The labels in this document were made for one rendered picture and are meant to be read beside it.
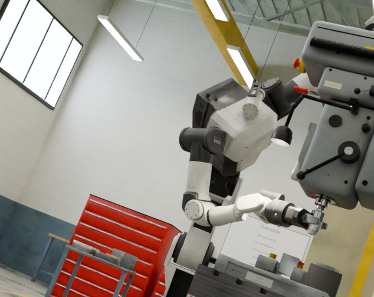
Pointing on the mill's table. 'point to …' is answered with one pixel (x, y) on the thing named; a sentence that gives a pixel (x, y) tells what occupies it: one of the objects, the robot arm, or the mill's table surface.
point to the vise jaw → (267, 264)
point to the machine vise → (269, 278)
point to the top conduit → (347, 49)
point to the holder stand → (324, 278)
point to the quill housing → (321, 175)
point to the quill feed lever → (351, 155)
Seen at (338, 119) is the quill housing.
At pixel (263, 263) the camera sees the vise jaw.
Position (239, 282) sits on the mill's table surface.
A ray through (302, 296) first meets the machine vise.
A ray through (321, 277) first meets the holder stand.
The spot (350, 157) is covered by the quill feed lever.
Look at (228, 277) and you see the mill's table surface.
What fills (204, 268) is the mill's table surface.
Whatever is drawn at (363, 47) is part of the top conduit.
